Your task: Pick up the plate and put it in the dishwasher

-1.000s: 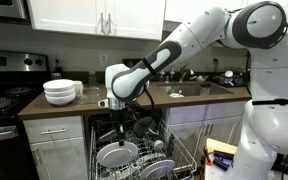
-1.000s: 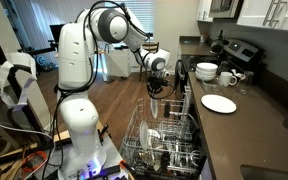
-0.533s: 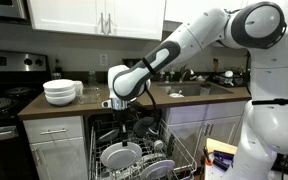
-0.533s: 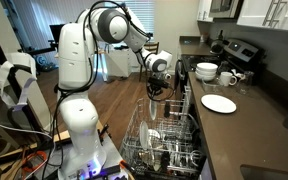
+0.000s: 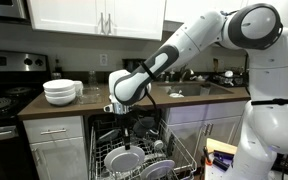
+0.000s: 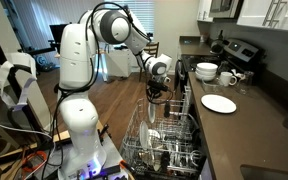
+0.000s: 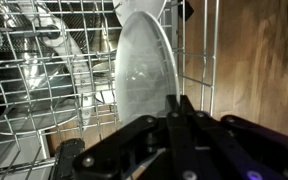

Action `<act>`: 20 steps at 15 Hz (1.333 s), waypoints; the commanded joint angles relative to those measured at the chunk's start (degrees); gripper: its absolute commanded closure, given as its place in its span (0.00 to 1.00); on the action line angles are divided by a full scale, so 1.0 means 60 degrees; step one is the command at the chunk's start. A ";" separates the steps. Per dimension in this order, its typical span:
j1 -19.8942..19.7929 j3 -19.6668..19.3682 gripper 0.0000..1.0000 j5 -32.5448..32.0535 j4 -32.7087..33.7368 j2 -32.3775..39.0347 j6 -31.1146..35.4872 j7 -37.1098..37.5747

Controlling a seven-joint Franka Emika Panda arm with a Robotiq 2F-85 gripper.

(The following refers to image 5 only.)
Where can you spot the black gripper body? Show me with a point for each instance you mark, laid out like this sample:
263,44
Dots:
125,121

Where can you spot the white round plate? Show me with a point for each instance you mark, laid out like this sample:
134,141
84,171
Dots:
124,160

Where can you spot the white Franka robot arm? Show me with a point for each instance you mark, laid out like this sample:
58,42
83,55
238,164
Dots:
274,116

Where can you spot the white plate standing in rack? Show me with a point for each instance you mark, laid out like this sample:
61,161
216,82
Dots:
159,170

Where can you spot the dark bowl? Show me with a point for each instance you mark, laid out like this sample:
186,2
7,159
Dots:
145,128

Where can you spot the white cup in rack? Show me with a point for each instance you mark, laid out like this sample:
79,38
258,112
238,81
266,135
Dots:
158,144

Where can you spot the clear glass food container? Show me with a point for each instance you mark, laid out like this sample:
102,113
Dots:
89,97

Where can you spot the clear glass jar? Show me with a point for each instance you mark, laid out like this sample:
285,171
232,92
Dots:
92,81

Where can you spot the dark translucent kitchen appliance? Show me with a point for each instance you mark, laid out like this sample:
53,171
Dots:
132,65

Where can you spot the white ceramic mug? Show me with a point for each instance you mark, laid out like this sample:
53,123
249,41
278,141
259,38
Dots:
79,87

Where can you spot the white sink base cabinet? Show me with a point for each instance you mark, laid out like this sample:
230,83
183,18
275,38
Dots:
184,115

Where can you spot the small soap bottle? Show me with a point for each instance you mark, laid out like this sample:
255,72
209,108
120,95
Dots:
172,76

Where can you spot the white base cabinet with drawer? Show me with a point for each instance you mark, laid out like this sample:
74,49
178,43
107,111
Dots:
60,160

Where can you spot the white ceramic bowl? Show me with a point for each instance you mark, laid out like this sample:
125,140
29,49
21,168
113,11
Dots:
59,85
60,100
60,94

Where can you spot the steel sink faucet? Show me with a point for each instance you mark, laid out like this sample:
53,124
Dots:
185,74

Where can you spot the steel kitchen sink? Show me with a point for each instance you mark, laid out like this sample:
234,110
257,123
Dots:
197,89

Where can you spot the wooden board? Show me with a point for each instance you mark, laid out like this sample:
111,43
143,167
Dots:
220,145

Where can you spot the brown wooden utensil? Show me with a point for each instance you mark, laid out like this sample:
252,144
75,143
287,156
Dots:
215,65

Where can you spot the black dish drying rack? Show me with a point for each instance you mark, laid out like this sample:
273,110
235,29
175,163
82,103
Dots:
224,81

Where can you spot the black steel kitchen stove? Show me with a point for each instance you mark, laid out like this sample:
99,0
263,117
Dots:
14,61

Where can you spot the steel over-range microwave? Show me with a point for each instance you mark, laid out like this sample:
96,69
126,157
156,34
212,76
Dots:
4,8

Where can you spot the white wall outlet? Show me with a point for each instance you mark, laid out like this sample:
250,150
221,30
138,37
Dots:
103,60

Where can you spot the white two-door wall cabinet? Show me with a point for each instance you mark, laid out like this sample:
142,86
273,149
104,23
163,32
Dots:
67,16

